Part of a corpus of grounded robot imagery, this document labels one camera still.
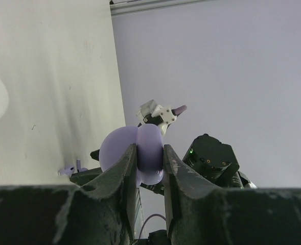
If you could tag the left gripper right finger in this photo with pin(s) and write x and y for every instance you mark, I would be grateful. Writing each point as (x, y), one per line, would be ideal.
(199, 212)

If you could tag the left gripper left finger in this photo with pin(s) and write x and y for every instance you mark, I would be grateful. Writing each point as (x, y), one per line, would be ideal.
(101, 211)

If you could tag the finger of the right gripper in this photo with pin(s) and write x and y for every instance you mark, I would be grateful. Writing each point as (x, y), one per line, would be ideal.
(95, 155)
(83, 178)

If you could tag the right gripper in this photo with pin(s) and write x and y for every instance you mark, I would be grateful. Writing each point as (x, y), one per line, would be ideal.
(208, 164)

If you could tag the purple earbud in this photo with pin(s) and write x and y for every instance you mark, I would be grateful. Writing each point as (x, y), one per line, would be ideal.
(79, 167)
(68, 170)

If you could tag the purple charging case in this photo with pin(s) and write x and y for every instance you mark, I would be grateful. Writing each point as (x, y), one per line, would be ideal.
(137, 153)

